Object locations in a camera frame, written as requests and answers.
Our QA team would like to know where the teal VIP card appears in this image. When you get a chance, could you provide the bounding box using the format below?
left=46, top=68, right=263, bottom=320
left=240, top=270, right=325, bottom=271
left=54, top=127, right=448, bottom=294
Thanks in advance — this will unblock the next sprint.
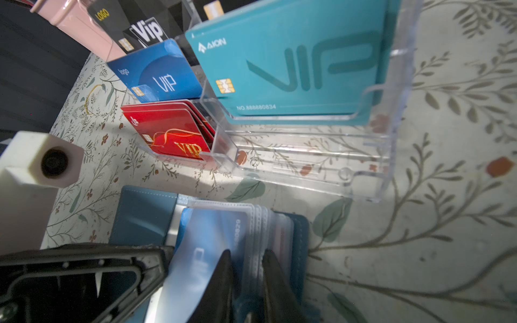
left=186, top=1, right=401, bottom=125

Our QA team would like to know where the pink pencil cup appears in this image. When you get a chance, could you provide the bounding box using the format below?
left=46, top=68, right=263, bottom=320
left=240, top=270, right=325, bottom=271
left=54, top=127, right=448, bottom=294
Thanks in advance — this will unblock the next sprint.
left=30, top=0, right=125, bottom=62

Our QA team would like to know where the red VIP card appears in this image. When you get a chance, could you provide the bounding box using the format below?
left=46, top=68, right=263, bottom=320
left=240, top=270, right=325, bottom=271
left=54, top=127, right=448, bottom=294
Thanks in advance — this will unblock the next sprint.
left=121, top=100, right=215, bottom=160

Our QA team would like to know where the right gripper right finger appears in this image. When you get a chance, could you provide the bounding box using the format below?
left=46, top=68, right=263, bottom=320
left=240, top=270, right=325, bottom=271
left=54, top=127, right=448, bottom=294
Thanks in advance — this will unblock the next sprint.
left=262, top=249, right=308, bottom=323

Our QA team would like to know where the black plain card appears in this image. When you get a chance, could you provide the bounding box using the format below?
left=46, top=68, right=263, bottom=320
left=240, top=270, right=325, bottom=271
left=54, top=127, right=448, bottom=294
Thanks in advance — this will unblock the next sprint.
left=192, top=0, right=255, bottom=22

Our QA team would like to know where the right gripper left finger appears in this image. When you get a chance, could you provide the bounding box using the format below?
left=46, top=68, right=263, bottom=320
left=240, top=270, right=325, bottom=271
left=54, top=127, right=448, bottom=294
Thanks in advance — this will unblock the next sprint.
left=188, top=250, right=234, bottom=323

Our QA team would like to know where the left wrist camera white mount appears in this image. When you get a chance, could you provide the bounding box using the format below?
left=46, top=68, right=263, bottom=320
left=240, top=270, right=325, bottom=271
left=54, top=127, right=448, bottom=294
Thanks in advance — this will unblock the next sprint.
left=1, top=131, right=84, bottom=256

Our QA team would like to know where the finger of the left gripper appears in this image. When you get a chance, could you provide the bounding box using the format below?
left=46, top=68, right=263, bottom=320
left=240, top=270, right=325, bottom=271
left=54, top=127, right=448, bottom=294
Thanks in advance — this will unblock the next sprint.
left=1, top=243, right=174, bottom=322

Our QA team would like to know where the light blue VIP wallet card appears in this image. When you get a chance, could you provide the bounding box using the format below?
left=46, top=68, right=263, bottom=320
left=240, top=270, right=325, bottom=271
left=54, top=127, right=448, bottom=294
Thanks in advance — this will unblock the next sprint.
left=155, top=208, right=249, bottom=322

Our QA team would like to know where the black VIP card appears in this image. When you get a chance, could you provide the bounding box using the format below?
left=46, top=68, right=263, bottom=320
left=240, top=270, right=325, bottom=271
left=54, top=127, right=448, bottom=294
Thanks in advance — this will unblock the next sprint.
left=87, top=0, right=190, bottom=54

